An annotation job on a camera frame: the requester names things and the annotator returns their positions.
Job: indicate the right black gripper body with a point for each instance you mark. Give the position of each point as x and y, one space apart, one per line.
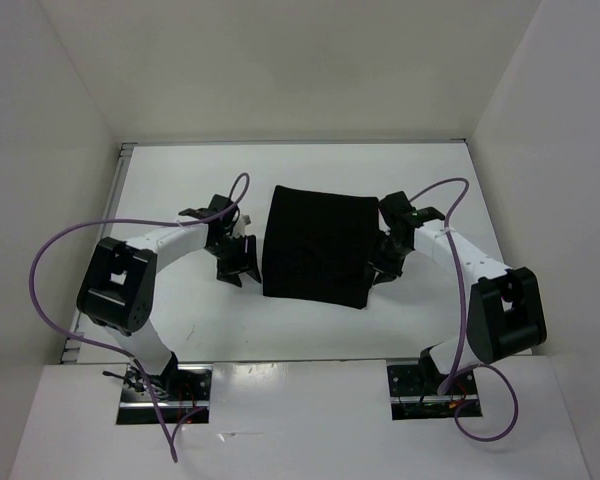
391 251

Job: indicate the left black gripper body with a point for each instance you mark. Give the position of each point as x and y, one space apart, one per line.
228 243

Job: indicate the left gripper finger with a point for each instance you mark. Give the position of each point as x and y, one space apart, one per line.
250 259
230 264

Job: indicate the black skirt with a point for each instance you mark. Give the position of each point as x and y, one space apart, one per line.
317 247

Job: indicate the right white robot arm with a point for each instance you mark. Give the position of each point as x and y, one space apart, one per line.
501 307

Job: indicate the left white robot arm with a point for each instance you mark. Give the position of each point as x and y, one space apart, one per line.
117 292

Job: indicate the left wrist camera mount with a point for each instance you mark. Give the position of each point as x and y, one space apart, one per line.
240 226

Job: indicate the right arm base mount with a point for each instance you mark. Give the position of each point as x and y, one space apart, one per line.
412 399

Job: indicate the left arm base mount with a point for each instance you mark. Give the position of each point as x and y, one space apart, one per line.
190 401

